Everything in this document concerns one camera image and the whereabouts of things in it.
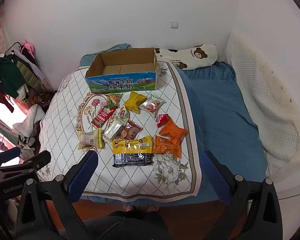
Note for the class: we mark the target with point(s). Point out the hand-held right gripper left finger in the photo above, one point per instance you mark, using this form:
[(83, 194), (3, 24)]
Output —
[(82, 175)]

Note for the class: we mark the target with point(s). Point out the yellow snack packet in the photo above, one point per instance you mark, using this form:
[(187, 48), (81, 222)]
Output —
[(134, 102)]

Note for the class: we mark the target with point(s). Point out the bear print pillow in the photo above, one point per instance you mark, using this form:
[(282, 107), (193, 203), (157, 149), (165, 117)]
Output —
[(202, 55)]

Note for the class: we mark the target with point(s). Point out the red garment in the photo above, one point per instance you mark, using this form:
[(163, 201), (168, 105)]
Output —
[(7, 102)]

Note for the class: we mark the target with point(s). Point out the light purple garment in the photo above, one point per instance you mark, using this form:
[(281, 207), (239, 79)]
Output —
[(38, 68)]

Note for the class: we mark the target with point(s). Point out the small mushroom print packet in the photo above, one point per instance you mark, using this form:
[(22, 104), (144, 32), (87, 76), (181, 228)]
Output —
[(122, 113)]

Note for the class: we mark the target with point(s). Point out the person's dark clothing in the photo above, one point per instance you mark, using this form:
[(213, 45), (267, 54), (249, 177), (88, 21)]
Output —
[(130, 226)]

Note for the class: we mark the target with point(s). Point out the small red packet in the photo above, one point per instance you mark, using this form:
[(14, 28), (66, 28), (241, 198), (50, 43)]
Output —
[(162, 120)]

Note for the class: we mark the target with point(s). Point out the printed cardboard box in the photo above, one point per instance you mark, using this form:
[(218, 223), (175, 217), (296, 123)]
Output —
[(120, 83)]

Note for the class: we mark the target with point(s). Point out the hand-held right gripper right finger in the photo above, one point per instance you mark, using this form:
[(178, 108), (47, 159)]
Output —
[(215, 177)]

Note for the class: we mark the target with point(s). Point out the blue towel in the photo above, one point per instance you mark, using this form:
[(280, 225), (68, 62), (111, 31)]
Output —
[(120, 46)]

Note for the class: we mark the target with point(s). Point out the clear nut packet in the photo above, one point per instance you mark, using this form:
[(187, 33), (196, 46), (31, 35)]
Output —
[(152, 104)]

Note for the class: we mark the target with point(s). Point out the person's left foot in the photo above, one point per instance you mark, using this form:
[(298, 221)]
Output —
[(128, 208)]

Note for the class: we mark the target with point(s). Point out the floral quilted mat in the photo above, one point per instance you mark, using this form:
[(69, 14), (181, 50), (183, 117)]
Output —
[(65, 100)]

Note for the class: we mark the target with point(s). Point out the long white snack packet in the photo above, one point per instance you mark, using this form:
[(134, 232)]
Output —
[(113, 129)]

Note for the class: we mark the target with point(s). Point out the person's right foot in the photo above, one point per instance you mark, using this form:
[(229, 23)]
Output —
[(150, 208)]

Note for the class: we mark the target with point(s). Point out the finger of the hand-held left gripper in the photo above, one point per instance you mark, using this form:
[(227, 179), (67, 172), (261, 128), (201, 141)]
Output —
[(11, 153), (38, 159)]

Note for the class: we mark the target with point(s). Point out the white textured blanket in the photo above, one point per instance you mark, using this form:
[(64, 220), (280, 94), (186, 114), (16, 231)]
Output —
[(277, 120)]

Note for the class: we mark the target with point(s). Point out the olive puffer vest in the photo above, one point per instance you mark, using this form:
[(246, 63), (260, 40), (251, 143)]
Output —
[(27, 73)]

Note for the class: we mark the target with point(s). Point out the clothes pile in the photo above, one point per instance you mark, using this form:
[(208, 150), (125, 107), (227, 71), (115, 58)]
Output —
[(26, 146)]

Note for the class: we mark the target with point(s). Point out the large yellow black packet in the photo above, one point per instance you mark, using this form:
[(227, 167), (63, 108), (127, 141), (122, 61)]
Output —
[(132, 152)]

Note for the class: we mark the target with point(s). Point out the pink plush toy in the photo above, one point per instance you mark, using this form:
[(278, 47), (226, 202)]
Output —
[(28, 46)]

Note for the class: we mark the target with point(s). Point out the brown bag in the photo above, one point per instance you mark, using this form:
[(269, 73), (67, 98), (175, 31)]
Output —
[(41, 99)]

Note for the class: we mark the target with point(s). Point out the green candy packet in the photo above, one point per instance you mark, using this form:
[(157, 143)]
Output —
[(113, 100)]

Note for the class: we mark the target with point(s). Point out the green jacket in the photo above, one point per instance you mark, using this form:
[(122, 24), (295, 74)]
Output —
[(7, 76)]

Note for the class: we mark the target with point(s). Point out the clear bread packet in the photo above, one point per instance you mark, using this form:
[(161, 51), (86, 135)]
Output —
[(88, 138)]

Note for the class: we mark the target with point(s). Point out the white wall switch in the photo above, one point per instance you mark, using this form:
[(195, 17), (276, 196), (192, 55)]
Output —
[(174, 25)]

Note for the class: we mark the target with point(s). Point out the white plastic bag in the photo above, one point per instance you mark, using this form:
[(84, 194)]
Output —
[(28, 120)]

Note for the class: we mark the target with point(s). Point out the white thermometer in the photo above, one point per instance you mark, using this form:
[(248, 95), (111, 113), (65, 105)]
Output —
[(165, 57)]

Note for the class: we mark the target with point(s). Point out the blue bed sheet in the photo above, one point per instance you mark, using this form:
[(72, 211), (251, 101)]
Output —
[(215, 110)]

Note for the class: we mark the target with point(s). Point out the orange snack packet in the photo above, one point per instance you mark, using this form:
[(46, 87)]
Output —
[(173, 132), (165, 147)]

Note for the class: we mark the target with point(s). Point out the long red snack packet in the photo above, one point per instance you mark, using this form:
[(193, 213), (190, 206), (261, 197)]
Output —
[(103, 117)]

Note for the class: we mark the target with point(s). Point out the black clothes rack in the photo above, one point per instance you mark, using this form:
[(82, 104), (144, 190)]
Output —
[(15, 45)]

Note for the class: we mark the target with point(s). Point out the person's foot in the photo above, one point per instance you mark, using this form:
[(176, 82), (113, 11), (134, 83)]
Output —
[(128, 208), (150, 208)]

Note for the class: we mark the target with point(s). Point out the brown snack packet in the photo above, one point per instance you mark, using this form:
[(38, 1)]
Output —
[(133, 130)]

